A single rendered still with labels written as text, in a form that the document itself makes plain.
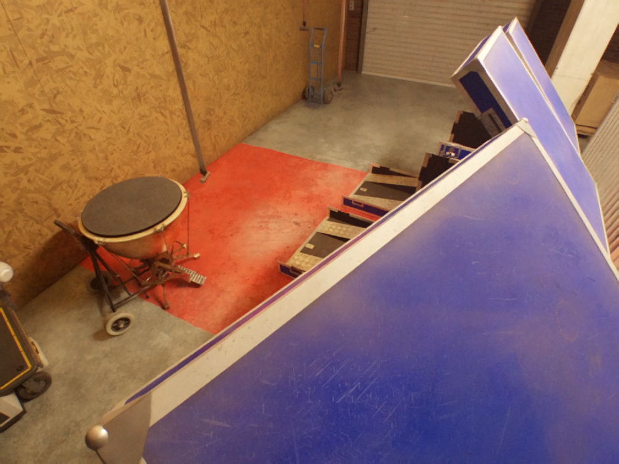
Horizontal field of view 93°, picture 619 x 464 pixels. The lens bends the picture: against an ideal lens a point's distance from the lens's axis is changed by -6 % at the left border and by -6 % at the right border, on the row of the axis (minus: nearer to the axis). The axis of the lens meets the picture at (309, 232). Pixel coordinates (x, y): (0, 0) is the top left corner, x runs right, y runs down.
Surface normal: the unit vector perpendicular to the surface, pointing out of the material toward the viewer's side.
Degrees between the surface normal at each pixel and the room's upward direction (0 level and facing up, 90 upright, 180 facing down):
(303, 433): 38
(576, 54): 90
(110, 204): 0
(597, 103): 90
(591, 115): 90
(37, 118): 90
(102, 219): 0
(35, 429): 0
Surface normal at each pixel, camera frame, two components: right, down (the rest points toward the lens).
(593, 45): -0.44, 0.61
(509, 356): 0.42, -0.29
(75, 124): 0.90, 0.30
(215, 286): 0.00, -0.74
